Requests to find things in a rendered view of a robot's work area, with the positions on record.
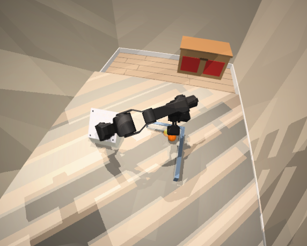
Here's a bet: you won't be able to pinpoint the clear low corner walls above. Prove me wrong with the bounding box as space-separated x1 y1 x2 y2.
147 124 178 178

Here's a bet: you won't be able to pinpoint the clear blue wall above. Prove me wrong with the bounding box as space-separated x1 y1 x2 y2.
153 122 185 182

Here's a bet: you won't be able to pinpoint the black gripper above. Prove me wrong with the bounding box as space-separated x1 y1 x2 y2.
167 114 181 136

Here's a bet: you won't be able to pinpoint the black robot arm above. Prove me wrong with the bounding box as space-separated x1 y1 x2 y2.
95 94 198 141

